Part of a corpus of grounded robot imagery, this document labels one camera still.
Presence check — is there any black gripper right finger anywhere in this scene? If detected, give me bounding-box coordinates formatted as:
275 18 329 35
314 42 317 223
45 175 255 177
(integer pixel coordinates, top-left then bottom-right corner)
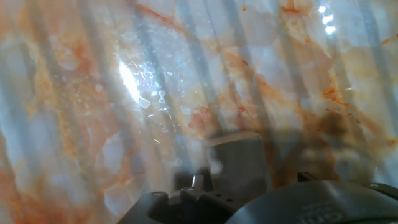
297 171 398 202

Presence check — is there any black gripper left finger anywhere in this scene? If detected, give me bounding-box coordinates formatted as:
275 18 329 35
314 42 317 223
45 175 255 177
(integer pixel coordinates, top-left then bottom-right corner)
116 174 249 224

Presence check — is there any orange marble pattern mat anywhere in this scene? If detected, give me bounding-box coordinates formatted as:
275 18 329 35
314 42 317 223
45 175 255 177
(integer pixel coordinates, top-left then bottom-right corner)
0 0 398 224

